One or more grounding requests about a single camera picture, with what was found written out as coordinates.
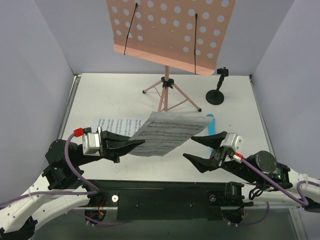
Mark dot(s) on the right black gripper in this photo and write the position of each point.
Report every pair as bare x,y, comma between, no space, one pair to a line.
219,156

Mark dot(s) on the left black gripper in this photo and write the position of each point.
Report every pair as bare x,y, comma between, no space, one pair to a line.
104,145

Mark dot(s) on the blue toy microphone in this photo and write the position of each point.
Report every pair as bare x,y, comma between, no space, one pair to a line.
212,126

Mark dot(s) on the sheet music page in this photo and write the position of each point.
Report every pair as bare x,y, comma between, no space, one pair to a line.
163,132
125,126

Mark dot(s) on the pink perforated music stand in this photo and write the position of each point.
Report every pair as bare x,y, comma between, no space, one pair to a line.
182,34

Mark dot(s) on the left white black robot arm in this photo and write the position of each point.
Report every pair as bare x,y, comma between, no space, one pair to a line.
61,186

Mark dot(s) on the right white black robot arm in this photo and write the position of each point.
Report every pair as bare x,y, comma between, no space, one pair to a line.
265,179

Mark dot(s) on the black microphone stand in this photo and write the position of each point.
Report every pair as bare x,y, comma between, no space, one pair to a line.
215,96

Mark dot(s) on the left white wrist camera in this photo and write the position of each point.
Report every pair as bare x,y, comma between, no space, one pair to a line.
90,142

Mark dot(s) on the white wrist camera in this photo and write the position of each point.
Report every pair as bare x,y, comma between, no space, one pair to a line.
232,142
90,142

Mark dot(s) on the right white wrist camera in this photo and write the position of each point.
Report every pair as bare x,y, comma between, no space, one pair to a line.
232,142

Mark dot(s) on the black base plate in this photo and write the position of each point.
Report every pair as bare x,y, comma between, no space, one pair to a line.
164,200

